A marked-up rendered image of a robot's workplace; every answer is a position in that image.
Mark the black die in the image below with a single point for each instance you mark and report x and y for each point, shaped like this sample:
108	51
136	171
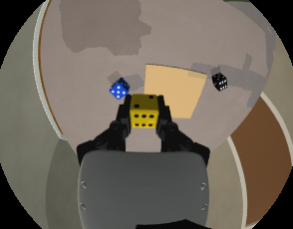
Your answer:
219	81

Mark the blue die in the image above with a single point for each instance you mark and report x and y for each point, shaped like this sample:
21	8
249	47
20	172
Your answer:
119	88

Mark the yellow die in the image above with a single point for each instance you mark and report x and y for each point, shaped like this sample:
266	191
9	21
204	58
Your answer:
144	110

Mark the tan mat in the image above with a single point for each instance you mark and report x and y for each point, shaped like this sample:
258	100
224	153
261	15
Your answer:
180	88

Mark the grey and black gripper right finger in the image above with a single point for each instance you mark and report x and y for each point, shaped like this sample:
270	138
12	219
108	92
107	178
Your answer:
172	138

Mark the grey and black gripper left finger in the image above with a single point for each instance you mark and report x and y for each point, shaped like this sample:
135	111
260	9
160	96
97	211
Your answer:
113	138

